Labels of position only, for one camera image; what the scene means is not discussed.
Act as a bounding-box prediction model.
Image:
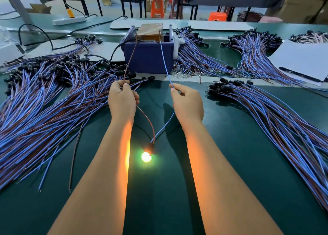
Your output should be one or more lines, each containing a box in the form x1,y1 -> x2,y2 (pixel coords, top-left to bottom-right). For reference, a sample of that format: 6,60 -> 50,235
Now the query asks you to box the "person's right hand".
169,83 -> 205,128

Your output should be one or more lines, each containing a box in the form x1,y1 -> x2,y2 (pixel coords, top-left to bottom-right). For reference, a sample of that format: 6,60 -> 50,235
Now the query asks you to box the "person's left hand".
108,79 -> 140,124

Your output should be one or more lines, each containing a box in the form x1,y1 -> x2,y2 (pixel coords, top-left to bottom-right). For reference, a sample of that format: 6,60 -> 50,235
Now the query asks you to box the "blue plastic tester box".
120,25 -> 176,75

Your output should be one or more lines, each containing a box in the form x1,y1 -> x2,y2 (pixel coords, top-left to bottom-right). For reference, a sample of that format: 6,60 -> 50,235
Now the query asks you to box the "blue brown plug cable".
123,35 -> 177,164

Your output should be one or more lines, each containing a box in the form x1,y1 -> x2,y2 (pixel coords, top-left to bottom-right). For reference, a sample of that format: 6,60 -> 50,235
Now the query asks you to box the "pile of wired lamps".
0,53 -> 156,193
206,78 -> 328,212

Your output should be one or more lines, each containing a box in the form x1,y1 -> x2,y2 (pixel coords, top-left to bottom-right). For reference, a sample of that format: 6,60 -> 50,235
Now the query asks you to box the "person's left forearm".
47,119 -> 134,235

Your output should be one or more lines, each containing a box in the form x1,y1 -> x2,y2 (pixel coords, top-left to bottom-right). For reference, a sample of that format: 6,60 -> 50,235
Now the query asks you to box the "person's right forearm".
179,121 -> 284,235

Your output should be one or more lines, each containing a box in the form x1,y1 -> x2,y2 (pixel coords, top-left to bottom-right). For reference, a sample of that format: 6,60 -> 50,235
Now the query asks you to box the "white power strip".
53,16 -> 87,26

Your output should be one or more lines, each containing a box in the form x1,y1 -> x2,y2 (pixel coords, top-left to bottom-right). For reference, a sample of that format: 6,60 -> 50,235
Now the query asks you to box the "white flat mat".
25,39 -> 125,63
110,18 -> 186,30
187,20 -> 254,32

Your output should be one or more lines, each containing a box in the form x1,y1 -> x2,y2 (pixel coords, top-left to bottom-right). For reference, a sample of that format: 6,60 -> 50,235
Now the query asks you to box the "brown cardboard block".
136,23 -> 164,42

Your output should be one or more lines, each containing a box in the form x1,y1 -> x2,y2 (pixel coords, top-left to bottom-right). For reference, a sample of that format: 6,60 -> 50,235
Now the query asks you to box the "orange plastic stool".
208,12 -> 228,22
151,0 -> 166,19

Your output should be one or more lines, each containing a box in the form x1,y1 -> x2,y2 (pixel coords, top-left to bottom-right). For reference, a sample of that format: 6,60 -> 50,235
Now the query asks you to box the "black pen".
278,66 -> 324,83

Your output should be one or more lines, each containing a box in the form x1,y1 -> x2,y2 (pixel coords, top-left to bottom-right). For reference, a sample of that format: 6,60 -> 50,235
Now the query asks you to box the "pink plastic stool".
259,16 -> 284,23

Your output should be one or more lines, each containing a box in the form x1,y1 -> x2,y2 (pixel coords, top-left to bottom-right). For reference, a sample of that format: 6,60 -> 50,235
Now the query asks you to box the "white plastic device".
0,40 -> 26,64

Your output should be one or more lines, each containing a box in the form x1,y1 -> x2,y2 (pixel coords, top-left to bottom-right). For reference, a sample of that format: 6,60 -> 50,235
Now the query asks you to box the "open cardboard box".
28,3 -> 52,14

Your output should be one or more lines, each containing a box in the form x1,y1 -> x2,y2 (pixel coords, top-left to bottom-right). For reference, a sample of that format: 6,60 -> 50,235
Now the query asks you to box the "white paper sheet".
268,39 -> 328,83

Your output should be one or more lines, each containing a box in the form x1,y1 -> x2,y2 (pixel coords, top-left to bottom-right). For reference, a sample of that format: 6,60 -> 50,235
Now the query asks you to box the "grey metal pole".
2,0 -> 34,27

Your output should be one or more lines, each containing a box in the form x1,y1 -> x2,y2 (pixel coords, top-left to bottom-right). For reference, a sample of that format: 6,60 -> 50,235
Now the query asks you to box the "stack of large cardboard boxes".
274,0 -> 328,24

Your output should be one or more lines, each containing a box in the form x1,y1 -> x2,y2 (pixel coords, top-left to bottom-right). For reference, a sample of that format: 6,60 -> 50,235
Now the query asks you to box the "loose grey wire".
68,127 -> 85,193

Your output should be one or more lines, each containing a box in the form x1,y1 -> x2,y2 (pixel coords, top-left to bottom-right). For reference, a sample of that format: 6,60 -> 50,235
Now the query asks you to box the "black power cable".
18,16 -> 128,51

